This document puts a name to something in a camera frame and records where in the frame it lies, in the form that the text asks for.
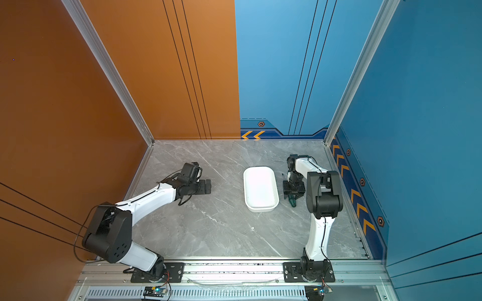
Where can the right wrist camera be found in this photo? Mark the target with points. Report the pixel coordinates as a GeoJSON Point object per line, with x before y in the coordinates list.
{"type": "Point", "coordinates": [291, 162]}

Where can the aluminium front rail frame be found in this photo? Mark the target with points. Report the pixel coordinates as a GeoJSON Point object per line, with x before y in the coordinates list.
{"type": "Point", "coordinates": [237, 279]}

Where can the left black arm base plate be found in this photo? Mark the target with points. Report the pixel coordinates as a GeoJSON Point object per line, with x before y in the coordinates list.
{"type": "Point", "coordinates": [172, 272]}

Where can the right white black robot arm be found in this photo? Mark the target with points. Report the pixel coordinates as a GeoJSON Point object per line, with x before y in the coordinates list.
{"type": "Point", "coordinates": [322, 191]}

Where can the green circuit board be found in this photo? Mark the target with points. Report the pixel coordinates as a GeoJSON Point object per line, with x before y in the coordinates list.
{"type": "Point", "coordinates": [155, 293]}
{"type": "Point", "coordinates": [316, 293]}

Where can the right green circuit board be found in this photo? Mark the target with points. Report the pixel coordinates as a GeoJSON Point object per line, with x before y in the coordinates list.
{"type": "Point", "coordinates": [316, 293]}

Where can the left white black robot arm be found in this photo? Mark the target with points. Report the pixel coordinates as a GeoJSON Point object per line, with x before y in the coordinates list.
{"type": "Point", "coordinates": [109, 234]}

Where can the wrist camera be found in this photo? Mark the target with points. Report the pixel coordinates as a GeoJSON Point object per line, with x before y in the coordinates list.
{"type": "Point", "coordinates": [291, 162]}
{"type": "Point", "coordinates": [191, 172]}

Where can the left green circuit board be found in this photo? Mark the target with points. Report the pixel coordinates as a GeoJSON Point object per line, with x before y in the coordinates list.
{"type": "Point", "coordinates": [155, 293]}

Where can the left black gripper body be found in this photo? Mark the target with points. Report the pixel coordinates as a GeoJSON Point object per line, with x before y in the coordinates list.
{"type": "Point", "coordinates": [194, 187]}

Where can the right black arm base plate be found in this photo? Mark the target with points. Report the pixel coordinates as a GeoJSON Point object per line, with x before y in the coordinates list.
{"type": "Point", "coordinates": [308, 272]}

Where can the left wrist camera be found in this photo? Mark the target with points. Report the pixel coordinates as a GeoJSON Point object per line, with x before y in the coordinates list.
{"type": "Point", "coordinates": [191, 172]}

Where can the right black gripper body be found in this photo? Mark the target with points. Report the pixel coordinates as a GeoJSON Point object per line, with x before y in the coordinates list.
{"type": "Point", "coordinates": [293, 187]}

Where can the white rectangular plastic bin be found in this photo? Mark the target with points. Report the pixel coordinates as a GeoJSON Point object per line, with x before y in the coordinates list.
{"type": "Point", "coordinates": [260, 189]}

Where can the green black handled screwdriver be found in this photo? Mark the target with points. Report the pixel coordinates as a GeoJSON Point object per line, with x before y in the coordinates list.
{"type": "Point", "coordinates": [293, 203]}

